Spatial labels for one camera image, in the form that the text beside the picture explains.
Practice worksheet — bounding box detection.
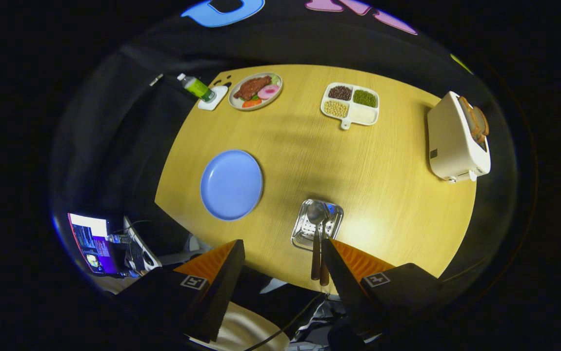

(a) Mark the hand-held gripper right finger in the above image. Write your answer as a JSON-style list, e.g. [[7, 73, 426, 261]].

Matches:
[[322, 239, 457, 342]]

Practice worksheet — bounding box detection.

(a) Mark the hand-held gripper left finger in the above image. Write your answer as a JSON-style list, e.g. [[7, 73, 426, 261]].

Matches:
[[116, 239, 245, 343]]

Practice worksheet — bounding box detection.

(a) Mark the wooden handle steel fork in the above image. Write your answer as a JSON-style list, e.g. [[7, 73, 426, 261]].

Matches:
[[320, 214, 332, 287]]

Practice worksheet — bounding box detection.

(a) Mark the wooden handle steel spoon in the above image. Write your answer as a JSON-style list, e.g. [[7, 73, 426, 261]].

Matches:
[[307, 202, 327, 281]]

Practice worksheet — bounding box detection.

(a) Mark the person's white clothing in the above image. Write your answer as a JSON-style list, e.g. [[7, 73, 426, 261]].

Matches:
[[188, 302, 291, 351]]

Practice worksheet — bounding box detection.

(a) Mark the perforated steel tray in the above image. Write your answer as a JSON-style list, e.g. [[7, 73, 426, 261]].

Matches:
[[291, 198, 344, 252]]

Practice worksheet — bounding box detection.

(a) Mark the white keyboard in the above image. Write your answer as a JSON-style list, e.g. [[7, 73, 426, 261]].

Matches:
[[123, 217, 161, 271]]

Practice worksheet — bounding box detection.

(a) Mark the blue round plate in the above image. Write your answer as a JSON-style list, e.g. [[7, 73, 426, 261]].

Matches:
[[200, 149, 264, 221]]

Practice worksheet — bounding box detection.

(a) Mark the lit computer monitor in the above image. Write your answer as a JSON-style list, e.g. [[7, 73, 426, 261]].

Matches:
[[68, 213, 118, 276]]

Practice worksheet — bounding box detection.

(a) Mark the white divided bean dish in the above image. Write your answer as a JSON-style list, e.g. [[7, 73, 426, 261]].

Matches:
[[321, 82, 380, 130]]

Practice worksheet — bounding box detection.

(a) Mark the white toaster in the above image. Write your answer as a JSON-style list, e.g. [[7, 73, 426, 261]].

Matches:
[[427, 91, 491, 183]]

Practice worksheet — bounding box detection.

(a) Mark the beige oval food plate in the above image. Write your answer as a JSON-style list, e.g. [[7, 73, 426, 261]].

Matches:
[[228, 72, 283, 112]]

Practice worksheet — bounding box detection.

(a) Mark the white square coaster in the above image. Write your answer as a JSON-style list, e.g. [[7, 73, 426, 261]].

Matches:
[[198, 85, 229, 111]]

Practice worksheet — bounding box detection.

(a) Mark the green label plastic bottle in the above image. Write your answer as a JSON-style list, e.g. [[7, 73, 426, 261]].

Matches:
[[177, 73, 217, 102]]

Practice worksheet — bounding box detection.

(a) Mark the brown grilled steak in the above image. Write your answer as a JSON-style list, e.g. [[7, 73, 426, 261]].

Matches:
[[233, 76, 272, 100]]

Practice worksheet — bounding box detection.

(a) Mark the brown toast slice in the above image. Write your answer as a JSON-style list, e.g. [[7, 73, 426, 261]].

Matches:
[[459, 96, 481, 142], [473, 106, 490, 137]]

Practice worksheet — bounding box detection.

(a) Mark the black cable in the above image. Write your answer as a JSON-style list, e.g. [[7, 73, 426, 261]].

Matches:
[[244, 292, 325, 351]]

